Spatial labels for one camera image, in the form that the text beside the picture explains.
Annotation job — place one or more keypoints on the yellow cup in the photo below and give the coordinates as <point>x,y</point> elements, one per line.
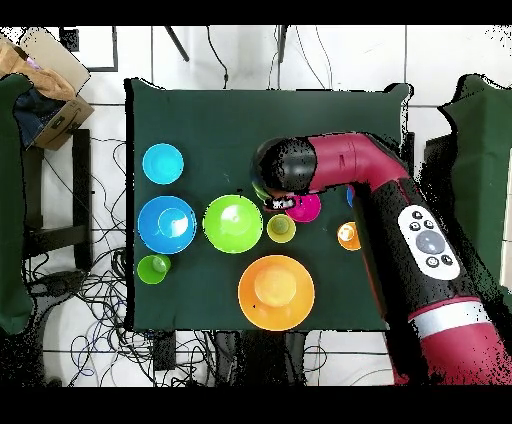
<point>281,228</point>

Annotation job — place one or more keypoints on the pink bowl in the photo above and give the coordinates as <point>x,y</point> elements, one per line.
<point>308,210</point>

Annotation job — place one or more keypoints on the green bowl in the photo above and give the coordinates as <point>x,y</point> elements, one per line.
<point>232,236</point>

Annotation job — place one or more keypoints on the orange cup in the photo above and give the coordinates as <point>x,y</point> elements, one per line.
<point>347,236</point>

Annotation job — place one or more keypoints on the large yellow-orange bowl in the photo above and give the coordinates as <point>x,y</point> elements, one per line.
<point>276,312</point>

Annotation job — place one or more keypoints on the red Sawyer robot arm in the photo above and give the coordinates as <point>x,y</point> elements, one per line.
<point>352,160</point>

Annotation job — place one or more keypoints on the small dark blue bowl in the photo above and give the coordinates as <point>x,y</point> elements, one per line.
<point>349,196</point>

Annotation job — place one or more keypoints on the dark green tablecloth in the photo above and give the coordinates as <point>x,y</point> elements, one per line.
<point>260,132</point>

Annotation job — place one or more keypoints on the small light blue bowl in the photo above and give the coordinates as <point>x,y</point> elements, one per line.
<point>162,164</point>

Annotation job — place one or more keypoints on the large blue bowl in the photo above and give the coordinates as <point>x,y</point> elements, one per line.
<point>156,240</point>

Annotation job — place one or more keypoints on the green cup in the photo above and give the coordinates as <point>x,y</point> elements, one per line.
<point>150,272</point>

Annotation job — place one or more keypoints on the black tripod leg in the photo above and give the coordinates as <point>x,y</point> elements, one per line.
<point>282,44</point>
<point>178,44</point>

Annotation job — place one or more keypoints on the black power strip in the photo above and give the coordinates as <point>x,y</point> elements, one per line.
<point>164,352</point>

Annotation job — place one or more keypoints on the dark green side cloth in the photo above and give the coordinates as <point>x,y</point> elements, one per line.
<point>484,160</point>
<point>10,200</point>

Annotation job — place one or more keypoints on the black chair base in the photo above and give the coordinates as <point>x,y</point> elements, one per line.
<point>60,282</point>

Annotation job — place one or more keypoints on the cardboard box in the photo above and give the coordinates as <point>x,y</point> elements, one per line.
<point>60,124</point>

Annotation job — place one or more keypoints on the dark blue cloth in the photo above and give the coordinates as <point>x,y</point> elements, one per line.
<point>34,116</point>

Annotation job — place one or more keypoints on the brown cloth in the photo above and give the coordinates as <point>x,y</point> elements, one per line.
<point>48,82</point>

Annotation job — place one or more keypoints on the black stool frame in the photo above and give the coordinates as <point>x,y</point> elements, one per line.
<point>82,180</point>

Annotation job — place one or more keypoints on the black metal frame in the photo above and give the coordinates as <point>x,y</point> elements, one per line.
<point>70,40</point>

